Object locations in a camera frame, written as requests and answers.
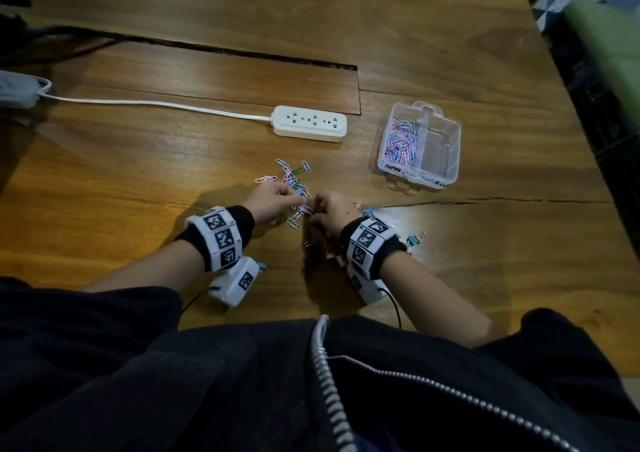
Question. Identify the person's right hand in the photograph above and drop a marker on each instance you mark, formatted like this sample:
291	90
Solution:
335	211

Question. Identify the black zip jacket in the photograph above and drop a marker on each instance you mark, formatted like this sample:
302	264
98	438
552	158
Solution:
150	381

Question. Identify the person's left forearm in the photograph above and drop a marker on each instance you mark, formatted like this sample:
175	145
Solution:
150	266

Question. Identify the green cushioned stool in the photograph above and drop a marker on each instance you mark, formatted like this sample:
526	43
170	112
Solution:
630	86
605	31

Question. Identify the grey power adapter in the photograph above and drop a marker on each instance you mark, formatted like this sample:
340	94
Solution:
20	89

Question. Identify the clear plastic compartment box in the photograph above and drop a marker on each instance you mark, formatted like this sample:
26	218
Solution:
440	149

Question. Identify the person's left hand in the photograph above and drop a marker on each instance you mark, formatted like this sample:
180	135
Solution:
272	204

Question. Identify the white power strip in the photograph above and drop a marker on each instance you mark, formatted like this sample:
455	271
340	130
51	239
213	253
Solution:
310	123

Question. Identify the scatter of small binder clips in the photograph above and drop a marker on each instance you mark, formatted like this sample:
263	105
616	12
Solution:
416	240

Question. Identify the pile of pastel paper clips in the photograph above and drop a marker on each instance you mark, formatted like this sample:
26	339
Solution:
401	141
292	186

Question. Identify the person's right forearm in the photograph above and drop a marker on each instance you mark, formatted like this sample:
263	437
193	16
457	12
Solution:
435	299

